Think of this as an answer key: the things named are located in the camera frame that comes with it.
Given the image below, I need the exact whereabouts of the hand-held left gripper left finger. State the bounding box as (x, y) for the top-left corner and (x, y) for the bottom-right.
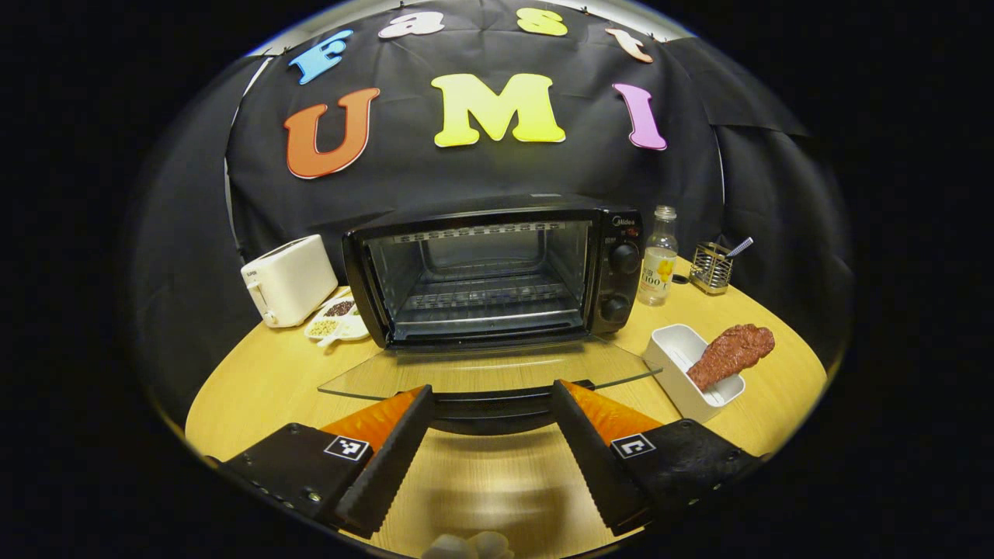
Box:
(220, 384), (436, 538)

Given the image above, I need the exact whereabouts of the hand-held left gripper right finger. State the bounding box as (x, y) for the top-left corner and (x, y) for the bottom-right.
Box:
(550, 379), (766, 536)

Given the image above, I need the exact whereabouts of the brown fried chicken piece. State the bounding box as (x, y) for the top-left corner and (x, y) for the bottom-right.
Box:
(686, 324), (776, 391)

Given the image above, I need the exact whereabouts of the black electric oven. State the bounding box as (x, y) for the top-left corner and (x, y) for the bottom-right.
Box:
(318, 194), (661, 436)

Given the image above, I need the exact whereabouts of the white rectangular dish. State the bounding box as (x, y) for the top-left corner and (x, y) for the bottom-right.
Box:
(643, 324), (746, 424)

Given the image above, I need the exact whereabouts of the white divided plate of grains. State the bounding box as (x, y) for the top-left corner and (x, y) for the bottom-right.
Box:
(304, 291), (370, 346)

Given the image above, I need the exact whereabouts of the clear glass bottle yellow label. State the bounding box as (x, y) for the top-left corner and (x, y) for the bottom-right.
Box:
(637, 206), (679, 307)

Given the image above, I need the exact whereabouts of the white toaster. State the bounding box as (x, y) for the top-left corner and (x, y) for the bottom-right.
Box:
(241, 234), (339, 328)

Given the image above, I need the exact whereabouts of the metal wire utensil holder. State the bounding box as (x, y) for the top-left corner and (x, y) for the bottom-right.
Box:
(689, 242), (735, 295)

